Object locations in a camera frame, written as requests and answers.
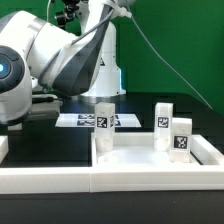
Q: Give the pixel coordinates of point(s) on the white fiducial marker sheet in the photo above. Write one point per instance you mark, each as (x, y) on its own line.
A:
(87, 120)

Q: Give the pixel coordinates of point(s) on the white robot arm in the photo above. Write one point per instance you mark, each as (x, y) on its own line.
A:
(65, 57)

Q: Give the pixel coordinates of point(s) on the white square tabletop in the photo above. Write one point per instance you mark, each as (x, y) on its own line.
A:
(130, 149)

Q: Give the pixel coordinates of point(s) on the white U-shaped fence wall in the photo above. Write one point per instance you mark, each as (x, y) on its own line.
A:
(205, 171)

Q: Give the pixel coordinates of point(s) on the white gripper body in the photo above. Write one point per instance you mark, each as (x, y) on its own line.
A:
(44, 107)

